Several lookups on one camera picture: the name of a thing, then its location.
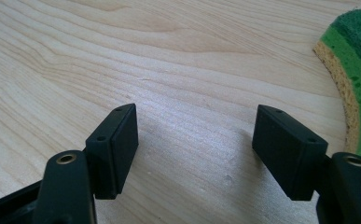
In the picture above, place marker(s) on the green and tan sponge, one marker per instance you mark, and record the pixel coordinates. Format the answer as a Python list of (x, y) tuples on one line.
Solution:
[(360, 71)]

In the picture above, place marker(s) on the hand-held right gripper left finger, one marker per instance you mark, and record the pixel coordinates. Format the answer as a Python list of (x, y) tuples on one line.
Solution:
[(113, 152)]

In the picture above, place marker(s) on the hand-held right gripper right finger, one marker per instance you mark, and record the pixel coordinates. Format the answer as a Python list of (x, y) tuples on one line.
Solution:
[(290, 149)]

